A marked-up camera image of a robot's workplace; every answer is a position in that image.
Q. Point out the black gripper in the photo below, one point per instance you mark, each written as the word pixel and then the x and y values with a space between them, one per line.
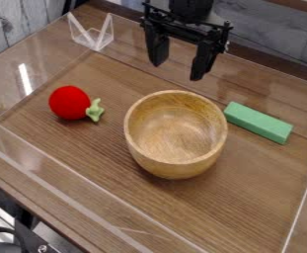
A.
pixel 188 20

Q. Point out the red plush fruit green stem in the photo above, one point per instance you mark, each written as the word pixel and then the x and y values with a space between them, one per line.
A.
pixel 71 104

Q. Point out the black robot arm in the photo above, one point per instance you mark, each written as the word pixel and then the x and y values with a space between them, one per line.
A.
pixel 186 20

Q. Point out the round wooden bowl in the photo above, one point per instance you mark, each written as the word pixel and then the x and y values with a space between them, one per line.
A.
pixel 176 131

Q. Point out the green rectangular block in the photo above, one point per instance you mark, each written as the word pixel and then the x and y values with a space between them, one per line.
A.
pixel 259 122

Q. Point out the clear acrylic corner bracket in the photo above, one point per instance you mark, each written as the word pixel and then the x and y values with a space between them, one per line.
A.
pixel 96 39

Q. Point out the clear acrylic tray wall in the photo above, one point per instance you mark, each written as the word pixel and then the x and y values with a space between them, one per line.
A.
pixel 73 168

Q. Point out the black metal stand bracket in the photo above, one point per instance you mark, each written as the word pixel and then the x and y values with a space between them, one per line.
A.
pixel 31 243

